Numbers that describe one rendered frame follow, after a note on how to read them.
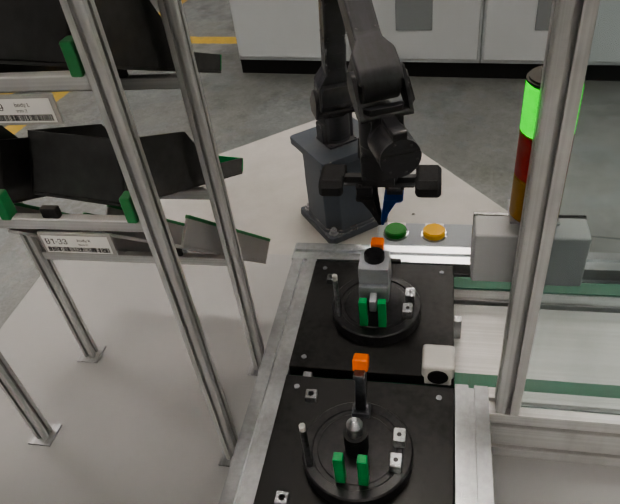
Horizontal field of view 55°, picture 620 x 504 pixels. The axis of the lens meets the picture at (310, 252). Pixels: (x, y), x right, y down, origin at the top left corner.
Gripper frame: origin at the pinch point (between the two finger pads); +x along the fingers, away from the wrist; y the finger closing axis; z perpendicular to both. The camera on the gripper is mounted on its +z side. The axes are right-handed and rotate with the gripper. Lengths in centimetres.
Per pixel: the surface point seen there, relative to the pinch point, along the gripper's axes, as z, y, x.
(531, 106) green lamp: -24.6, -16.6, -30.6
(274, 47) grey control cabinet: 298, 97, 96
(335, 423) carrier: -34.2, 3.4, 9.6
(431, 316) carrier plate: -12.3, -8.5, 12.0
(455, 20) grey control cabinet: 284, -19, 78
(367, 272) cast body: -14.4, 0.8, 1.0
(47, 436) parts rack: -33, 52, 22
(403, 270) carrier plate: -1.8, -3.7, 12.2
